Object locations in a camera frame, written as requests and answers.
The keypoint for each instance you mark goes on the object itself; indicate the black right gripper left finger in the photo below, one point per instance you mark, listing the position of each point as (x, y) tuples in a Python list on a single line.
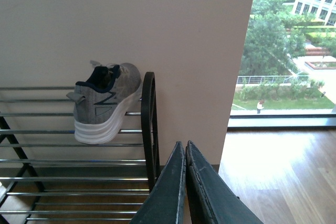
[(165, 203)]

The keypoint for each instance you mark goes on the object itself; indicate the grey knit sneaker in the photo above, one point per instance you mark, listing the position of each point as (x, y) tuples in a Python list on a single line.
[(102, 101)]

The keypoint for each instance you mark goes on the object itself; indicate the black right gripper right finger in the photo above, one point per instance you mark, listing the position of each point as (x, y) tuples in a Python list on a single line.
[(210, 199)]

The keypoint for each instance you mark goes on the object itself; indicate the black metal shoe rack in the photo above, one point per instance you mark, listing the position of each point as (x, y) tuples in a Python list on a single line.
[(49, 177)]

